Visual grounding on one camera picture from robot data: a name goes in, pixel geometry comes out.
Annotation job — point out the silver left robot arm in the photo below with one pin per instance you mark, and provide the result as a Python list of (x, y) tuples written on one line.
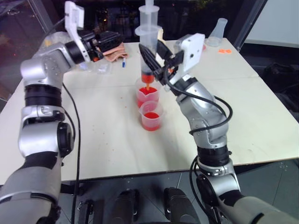
[(44, 70)]

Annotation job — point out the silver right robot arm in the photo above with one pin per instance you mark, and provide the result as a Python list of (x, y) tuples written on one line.
[(205, 109)]

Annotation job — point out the clear plastic conical flask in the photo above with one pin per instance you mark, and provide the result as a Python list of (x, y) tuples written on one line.
[(218, 32)]

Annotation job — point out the black bag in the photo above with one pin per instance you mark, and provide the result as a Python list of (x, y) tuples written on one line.
[(280, 77)]

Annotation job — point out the blue and white pen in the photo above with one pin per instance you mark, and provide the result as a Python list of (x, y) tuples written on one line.
[(123, 63)]

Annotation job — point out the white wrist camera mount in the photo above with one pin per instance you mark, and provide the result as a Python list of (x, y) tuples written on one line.
[(74, 14), (192, 51)]

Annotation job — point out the pink folded cloth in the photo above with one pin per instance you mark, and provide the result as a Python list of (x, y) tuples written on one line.
[(116, 52)]

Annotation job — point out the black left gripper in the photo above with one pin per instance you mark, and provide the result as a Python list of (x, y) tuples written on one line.
[(90, 44)]

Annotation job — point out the large clear plastic syringe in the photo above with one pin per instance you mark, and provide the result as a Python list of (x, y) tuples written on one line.
[(148, 35)]

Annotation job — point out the crumpled clear plastic wrap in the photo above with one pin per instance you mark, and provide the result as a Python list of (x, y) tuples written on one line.
[(54, 38)]

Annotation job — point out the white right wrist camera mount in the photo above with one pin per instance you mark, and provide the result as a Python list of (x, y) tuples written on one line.
[(192, 51)]

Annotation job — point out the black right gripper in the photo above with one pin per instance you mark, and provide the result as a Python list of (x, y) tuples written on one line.
[(169, 66)]

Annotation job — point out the dark rounded shape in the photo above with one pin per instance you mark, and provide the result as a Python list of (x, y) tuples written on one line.
[(125, 207), (178, 205)]

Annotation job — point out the clear beaker with red liquid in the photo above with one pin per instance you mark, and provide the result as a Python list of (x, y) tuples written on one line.
[(151, 119), (147, 93)]

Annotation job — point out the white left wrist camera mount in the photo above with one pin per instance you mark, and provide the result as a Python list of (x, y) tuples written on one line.
[(74, 14)]

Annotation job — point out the clear plastic bag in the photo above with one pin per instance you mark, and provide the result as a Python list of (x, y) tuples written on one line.
[(100, 68)]

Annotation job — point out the small orange plastic piece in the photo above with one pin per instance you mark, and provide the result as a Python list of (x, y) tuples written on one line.
[(224, 51)]

